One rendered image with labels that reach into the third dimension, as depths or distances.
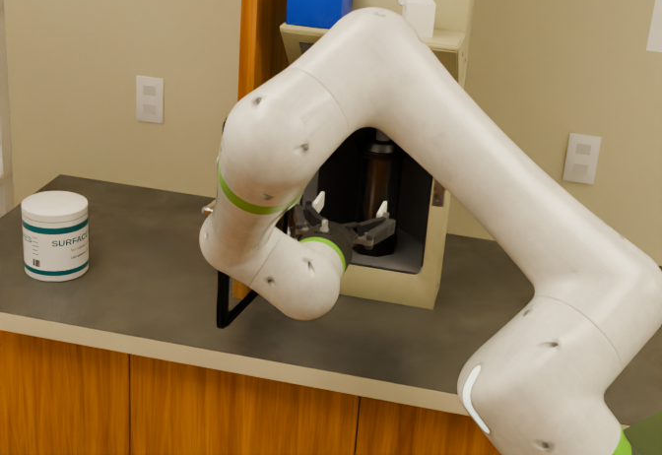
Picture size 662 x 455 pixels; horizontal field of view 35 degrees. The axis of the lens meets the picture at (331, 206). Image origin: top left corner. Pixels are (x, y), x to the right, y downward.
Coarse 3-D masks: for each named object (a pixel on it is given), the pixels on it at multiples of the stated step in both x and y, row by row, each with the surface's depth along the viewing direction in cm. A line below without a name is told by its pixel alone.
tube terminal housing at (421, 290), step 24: (360, 0) 194; (384, 0) 193; (456, 0) 190; (456, 24) 191; (432, 192) 204; (432, 216) 206; (432, 240) 208; (432, 264) 209; (360, 288) 215; (384, 288) 214; (408, 288) 212; (432, 288) 211
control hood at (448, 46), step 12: (288, 36) 188; (300, 36) 188; (312, 36) 187; (432, 36) 186; (444, 36) 187; (456, 36) 188; (288, 48) 192; (432, 48) 182; (444, 48) 182; (456, 48) 181; (444, 60) 185; (456, 60) 184; (456, 72) 188
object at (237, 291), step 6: (282, 216) 208; (282, 222) 208; (282, 228) 209; (234, 282) 191; (234, 288) 191; (240, 288) 194; (246, 288) 197; (234, 294) 192; (240, 294) 195; (246, 294) 198; (234, 300) 192
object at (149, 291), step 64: (128, 192) 259; (0, 256) 222; (128, 256) 226; (192, 256) 228; (448, 256) 238; (0, 320) 201; (64, 320) 199; (128, 320) 200; (192, 320) 202; (256, 320) 204; (320, 320) 206; (384, 320) 208; (448, 320) 209; (320, 384) 190; (384, 384) 187; (448, 384) 187; (640, 384) 192
